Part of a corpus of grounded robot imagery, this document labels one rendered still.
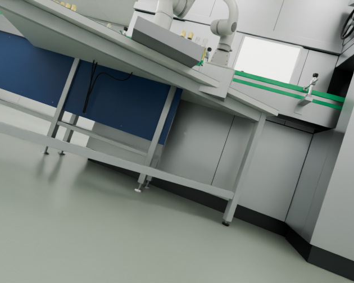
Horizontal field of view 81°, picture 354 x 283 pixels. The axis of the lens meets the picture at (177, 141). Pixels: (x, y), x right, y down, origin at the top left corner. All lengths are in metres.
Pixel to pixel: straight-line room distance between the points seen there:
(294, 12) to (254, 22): 0.29
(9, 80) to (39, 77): 0.26
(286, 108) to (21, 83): 1.88
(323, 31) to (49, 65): 2.01
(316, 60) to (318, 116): 0.51
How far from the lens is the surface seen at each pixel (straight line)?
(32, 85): 1.92
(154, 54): 1.08
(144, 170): 1.09
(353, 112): 1.43
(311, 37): 1.95
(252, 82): 1.50
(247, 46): 1.79
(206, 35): 1.83
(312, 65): 1.87
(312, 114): 1.53
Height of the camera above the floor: 0.34
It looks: 2 degrees up
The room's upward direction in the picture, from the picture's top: 19 degrees clockwise
